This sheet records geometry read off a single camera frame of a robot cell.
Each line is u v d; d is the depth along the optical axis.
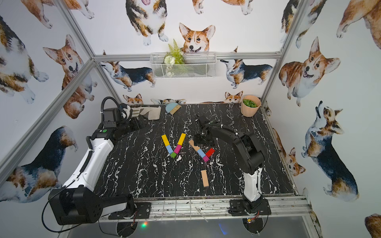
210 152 0.95
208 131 0.69
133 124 0.72
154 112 1.17
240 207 0.74
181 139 1.01
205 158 0.91
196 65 0.93
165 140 1.00
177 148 0.95
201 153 0.93
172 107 1.21
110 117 0.60
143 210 0.73
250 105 1.06
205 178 0.84
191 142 0.98
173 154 0.93
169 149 0.95
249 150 0.55
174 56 0.82
